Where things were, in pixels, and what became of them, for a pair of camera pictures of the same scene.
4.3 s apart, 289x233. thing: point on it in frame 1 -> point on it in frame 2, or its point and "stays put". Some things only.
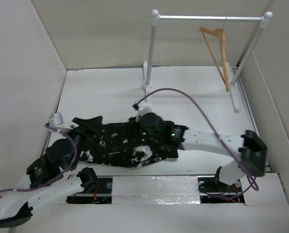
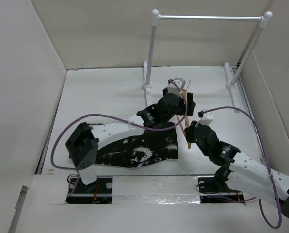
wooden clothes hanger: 221,33 -> 188,118
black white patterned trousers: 122,144 stays put
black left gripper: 94,124 -> 190,105
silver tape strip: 155,190 stays put
